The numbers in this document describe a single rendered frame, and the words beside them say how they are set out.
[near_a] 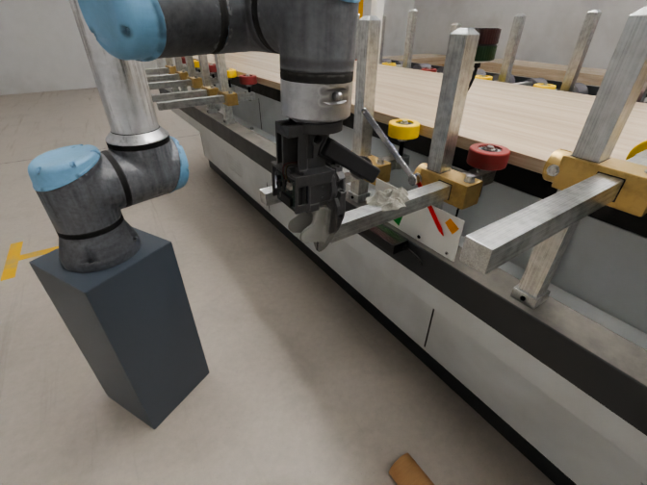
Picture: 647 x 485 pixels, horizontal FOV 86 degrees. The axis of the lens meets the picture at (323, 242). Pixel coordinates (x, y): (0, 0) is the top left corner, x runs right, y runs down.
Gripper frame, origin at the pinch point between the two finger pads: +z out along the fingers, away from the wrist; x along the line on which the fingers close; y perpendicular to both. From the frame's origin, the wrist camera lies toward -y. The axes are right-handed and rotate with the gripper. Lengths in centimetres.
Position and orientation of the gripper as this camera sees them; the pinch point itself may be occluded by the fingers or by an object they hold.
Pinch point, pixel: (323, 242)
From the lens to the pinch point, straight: 56.7
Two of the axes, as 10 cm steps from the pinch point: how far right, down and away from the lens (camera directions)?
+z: -0.4, 8.5, 5.3
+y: -8.3, 2.7, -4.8
